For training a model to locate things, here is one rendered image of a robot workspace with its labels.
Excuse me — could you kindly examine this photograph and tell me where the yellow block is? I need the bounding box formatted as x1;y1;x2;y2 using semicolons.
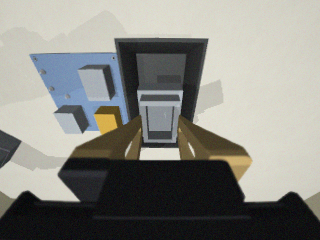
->
94;106;123;135

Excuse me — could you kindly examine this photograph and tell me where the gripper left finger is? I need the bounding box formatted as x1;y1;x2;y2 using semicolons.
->
68;115;143;160

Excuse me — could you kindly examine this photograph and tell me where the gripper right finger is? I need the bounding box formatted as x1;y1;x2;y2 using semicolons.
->
177;115;252;182

